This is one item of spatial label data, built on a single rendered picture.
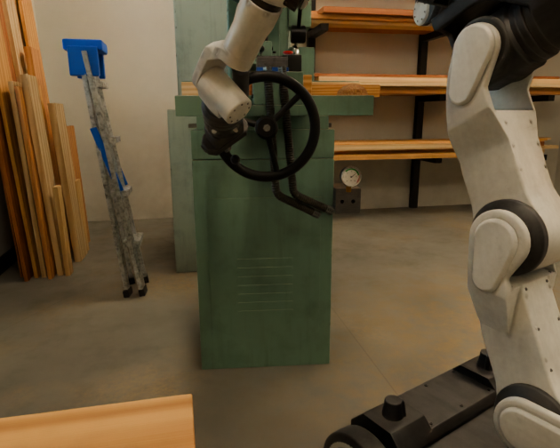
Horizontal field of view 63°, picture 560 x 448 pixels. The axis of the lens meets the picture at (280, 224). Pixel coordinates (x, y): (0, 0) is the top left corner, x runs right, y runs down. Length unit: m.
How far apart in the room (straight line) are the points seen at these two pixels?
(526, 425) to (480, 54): 0.66
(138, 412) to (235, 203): 0.98
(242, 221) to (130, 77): 2.64
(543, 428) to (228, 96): 0.82
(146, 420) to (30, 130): 2.23
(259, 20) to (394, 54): 3.52
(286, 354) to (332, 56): 2.97
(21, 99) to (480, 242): 2.23
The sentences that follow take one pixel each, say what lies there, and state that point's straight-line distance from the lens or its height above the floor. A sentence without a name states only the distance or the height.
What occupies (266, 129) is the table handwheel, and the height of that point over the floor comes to 0.81.
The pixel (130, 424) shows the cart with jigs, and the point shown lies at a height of 0.53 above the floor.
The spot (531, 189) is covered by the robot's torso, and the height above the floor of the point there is 0.71.
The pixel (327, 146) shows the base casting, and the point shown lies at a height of 0.75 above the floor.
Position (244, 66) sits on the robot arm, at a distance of 0.90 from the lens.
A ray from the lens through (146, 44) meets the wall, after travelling 3.96.
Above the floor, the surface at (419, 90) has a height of 1.03.
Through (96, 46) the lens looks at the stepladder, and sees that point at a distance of 2.23.
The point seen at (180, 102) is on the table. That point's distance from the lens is 1.44.
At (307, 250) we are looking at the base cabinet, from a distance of 1.50.
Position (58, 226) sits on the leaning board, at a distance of 2.68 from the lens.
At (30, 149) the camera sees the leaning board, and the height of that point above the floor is 0.68.
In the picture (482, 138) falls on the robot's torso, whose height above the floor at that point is 0.80.
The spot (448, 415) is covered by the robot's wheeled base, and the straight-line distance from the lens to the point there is 1.17.
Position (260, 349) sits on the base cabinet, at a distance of 1.62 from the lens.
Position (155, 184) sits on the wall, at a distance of 3.96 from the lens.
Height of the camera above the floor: 0.84
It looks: 13 degrees down
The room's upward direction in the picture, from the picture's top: straight up
